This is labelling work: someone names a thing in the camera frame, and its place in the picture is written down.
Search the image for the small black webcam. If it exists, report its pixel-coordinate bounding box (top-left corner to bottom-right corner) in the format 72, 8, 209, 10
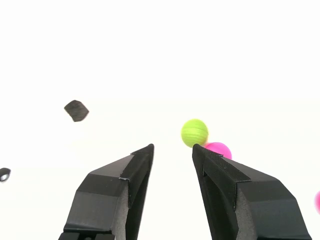
0, 167, 12, 183

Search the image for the green ball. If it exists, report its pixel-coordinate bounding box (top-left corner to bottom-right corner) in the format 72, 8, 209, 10
180, 118, 209, 148

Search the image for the pink ball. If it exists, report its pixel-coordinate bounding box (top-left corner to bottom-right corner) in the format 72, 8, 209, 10
203, 141, 233, 161
314, 190, 320, 216

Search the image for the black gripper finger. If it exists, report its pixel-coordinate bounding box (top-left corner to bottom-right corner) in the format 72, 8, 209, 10
57, 143, 155, 240
191, 143, 313, 240

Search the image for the small black foam cube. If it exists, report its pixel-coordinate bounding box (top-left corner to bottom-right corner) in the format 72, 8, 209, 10
63, 99, 90, 123

